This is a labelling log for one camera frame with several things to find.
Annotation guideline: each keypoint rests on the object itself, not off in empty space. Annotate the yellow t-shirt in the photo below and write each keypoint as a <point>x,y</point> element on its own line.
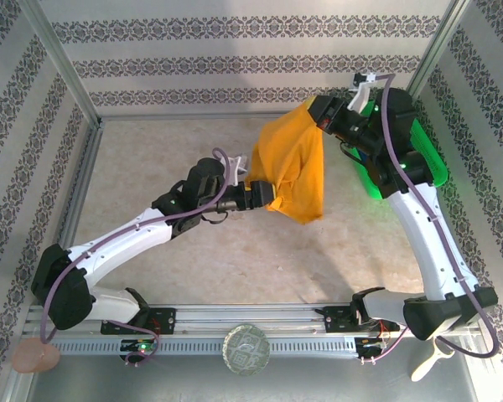
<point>293,167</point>

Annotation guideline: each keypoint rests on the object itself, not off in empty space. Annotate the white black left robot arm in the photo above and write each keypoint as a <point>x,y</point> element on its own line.
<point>117,240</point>

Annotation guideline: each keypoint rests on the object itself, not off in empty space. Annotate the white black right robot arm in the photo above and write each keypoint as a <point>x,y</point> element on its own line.
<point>423,243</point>

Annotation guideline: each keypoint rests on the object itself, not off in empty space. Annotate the green plastic basket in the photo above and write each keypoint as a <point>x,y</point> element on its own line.
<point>429,155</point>

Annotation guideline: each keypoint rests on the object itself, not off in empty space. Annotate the round patterned glass dish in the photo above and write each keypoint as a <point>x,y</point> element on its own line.
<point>246,349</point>

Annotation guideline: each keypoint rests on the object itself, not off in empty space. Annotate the small circuit board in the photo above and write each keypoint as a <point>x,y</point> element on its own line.
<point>371,342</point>
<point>140,346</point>

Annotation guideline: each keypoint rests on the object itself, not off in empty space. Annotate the white peeler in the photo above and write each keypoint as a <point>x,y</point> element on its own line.
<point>425,367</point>

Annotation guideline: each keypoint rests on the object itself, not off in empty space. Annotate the pink translucent cup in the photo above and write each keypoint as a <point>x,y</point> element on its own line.
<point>33,358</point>

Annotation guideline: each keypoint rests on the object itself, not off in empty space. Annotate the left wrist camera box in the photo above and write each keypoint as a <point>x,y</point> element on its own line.
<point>234,167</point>

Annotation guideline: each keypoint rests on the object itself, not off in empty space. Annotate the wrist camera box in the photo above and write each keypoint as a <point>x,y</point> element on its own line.
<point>362,94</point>
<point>234,167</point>

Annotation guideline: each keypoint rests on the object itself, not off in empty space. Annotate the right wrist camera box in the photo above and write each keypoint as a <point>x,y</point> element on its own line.
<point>362,94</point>

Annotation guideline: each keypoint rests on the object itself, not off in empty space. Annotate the aluminium back rail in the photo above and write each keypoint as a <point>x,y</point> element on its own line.
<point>193,116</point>

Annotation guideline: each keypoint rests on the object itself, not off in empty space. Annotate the aluminium frame post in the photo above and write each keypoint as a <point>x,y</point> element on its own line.
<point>58,58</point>
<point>434,46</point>

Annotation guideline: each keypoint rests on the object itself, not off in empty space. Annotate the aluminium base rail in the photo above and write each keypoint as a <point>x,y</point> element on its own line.
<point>243,314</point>

